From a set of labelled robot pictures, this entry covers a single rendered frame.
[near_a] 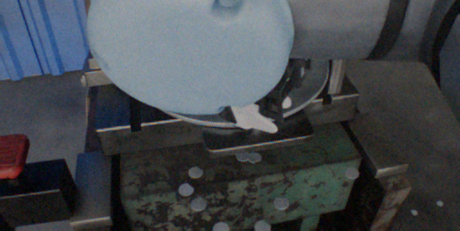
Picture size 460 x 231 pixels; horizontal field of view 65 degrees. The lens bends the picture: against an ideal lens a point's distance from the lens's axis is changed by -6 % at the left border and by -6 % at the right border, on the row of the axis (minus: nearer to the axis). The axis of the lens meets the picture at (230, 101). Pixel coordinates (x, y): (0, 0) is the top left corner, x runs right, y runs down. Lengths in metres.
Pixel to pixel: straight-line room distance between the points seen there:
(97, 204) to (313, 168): 0.34
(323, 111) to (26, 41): 1.63
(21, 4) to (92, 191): 1.44
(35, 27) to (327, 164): 1.62
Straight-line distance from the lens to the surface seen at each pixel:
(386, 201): 0.68
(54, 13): 1.95
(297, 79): 0.37
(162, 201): 0.61
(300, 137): 0.48
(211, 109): 0.15
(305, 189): 0.67
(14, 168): 0.53
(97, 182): 0.63
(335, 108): 0.69
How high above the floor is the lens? 1.11
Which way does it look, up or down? 39 degrees down
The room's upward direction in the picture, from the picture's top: straight up
